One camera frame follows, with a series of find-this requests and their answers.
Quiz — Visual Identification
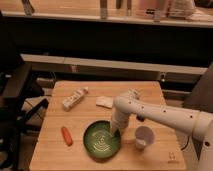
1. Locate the orange carrot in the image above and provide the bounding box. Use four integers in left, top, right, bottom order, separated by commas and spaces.
61, 127, 73, 146

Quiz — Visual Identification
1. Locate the black chair at left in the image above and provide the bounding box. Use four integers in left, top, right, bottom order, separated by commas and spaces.
0, 11, 49, 171

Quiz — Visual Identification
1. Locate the white milk carton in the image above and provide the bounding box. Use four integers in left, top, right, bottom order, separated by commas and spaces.
62, 87, 89, 111

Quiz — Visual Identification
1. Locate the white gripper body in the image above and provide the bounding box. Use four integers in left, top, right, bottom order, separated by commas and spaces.
110, 113, 129, 134

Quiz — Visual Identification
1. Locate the green ceramic bowl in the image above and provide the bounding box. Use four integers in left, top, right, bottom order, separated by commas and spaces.
83, 120, 121, 159

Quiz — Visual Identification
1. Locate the black rectangular block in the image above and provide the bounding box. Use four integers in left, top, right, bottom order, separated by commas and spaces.
136, 116, 145, 122

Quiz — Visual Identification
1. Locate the white paper cup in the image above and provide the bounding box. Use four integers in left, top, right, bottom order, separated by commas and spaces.
135, 126, 155, 150

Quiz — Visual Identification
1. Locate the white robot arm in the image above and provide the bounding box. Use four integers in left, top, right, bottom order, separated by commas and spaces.
110, 96, 213, 171

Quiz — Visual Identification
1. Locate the white folded napkin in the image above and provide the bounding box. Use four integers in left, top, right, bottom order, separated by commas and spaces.
96, 96, 113, 109

